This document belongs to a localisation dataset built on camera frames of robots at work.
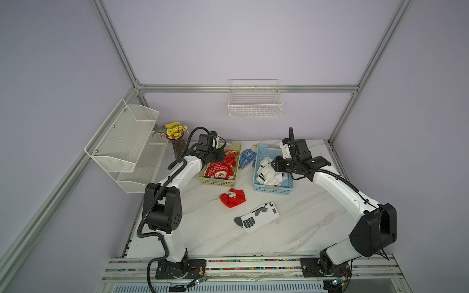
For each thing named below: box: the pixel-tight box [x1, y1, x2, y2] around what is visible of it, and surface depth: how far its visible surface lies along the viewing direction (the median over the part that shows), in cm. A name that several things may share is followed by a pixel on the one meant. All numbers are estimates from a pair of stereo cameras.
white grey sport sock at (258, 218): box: [233, 201, 280, 235], surface depth 88 cm
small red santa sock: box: [219, 188, 247, 209], surface depth 95 cm
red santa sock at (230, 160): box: [224, 150, 239, 173], surface depth 108 cm
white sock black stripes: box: [255, 156, 283, 187], surface depth 98 cm
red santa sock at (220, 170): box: [204, 161, 236, 181], surface depth 100 cm
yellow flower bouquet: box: [152, 121, 190, 140], surface depth 95 cm
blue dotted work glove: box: [238, 148, 258, 170], surface depth 113 cm
